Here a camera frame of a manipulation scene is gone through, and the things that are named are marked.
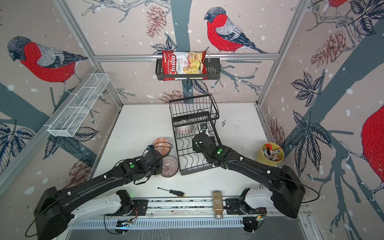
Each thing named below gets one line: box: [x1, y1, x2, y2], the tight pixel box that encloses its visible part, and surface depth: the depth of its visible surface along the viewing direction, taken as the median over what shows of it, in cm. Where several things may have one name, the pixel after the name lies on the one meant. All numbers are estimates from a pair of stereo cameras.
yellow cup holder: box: [256, 142, 285, 167], surface depth 83 cm
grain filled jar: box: [212, 191, 224, 220], surface depth 72 cm
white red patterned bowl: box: [176, 125, 193, 135], surface depth 100 cm
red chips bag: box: [162, 50, 208, 82], surface depth 90 cm
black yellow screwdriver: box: [157, 187, 186, 198], surface depth 79 cm
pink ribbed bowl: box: [161, 156, 179, 178], surface depth 85 cm
